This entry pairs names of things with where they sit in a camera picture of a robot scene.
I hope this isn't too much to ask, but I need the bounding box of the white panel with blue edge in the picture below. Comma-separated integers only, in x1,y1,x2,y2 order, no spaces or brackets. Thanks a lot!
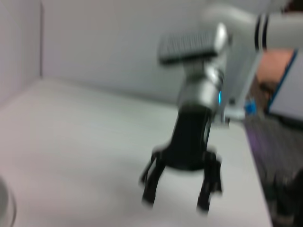
268,48,303,120

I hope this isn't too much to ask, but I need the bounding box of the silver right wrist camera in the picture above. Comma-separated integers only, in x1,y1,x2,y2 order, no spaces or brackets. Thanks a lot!
157,23,229,65

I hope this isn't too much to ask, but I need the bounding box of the small blue object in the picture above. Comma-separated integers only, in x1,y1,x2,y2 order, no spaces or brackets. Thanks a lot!
245,100,257,117

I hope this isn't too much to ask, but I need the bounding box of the white metal post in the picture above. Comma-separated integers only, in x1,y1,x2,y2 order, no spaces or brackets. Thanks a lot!
235,53,264,108

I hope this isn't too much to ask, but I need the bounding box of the grey perforated storage basket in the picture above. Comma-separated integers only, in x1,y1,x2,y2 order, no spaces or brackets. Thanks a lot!
0,177,18,227

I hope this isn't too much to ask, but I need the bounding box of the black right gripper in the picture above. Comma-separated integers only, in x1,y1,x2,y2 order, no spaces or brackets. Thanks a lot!
139,106,223,215

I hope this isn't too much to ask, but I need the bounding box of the peach coloured blurred object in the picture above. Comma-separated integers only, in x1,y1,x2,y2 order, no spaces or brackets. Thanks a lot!
257,50,295,95

